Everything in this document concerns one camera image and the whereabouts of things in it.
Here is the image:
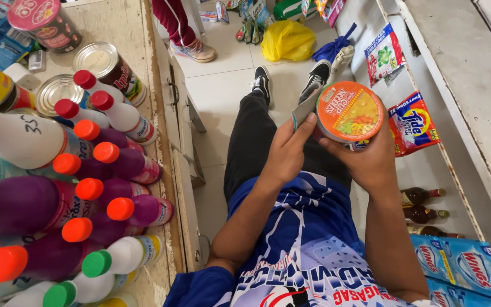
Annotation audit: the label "person's right hand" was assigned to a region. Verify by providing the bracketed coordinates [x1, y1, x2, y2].
[318, 116, 396, 195]

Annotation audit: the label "person's left hand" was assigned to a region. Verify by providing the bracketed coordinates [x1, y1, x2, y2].
[266, 113, 318, 185]

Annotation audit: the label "grey cloth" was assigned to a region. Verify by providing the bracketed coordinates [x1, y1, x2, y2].
[292, 84, 324, 130]

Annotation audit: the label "orange-lidded instant noodle cup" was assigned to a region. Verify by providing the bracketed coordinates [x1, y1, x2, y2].
[314, 81, 385, 145]

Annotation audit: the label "black trousers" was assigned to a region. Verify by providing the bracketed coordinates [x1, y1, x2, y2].
[223, 91, 353, 202]

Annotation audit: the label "brown sauce bottle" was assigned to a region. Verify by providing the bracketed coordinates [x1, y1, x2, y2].
[407, 225, 466, 239]
[400, 187, 447, 207]
[402, 206, 451, 225]

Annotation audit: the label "orange blue detergent sachet pack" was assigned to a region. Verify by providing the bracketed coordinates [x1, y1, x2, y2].
[388, 90, 441, 157]

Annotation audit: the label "person's left black sneaker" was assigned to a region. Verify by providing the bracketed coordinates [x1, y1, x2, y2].
[249, 65, 275, 110]

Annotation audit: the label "person's black sneaker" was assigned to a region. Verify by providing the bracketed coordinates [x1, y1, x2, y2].
[249, 65, 275, 110]
[298, 60, 332, 105]

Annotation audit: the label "person's right black sneaker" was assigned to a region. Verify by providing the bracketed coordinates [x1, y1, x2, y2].
[298, 60, 332, 105]

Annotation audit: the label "blue printed jersey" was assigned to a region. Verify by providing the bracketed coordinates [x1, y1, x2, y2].
[162, 171, 442, 307]

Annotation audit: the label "wooden counter cabinet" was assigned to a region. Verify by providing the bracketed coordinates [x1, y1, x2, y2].
[0, 0, 212, 307]

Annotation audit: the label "white crumpled bag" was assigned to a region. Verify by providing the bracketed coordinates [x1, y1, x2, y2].
[330, 45, 355, 82]

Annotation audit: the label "white red detergent sachet pack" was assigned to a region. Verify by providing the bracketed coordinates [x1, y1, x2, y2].
[364, 22, 407, 88]

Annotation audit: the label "blue plastic bag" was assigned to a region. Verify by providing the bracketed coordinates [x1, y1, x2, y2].
[312, 22, 358, 64]

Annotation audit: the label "yellow plastic bag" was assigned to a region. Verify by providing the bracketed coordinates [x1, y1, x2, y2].
[261, 19, 317, 63]

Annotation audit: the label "blue detergent packet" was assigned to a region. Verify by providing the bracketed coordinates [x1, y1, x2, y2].
[425, 277, 491, 307]
[411, 234, 491, 304]

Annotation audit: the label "white shelf unit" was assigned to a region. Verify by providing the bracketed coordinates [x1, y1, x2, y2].
[335, 0, 491, 307]

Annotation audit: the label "heap of assorted packaged goods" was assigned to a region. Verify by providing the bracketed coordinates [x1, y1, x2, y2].
[199, 0, 348, 46]

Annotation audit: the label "white bleach bottle red cap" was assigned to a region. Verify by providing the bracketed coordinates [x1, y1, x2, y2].
[73, 69, 128, 105]
[90, 90, 159, 146]
[55, 98, 111, 129]

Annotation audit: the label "white bottle green cap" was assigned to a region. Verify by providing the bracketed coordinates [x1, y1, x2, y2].
[42, 271, 140, 307]
[81, 235, 164, 279]

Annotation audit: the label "brown-label tin can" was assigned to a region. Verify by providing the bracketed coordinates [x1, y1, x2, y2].
[72, 42, 148, 107]

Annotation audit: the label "yellow bottle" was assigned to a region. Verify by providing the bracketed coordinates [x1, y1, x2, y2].
[95, 293, 140, 307]

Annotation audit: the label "silver-topped tin can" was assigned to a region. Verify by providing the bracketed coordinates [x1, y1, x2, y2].
[35, 74, 95, 118]

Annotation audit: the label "group of purple orange-capped bottles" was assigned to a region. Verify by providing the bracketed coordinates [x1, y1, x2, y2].
[0, 119, 176, 285]

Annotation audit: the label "small white box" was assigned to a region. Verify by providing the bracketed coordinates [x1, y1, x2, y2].
[28, 50, 47, 72]

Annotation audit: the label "hand-marked white bottle red cap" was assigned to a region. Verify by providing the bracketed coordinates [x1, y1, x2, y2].
[0, 102, 98, 171]

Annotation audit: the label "pink-lidded brown can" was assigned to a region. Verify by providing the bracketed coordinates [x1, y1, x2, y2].
[7, 0, 83, 55]

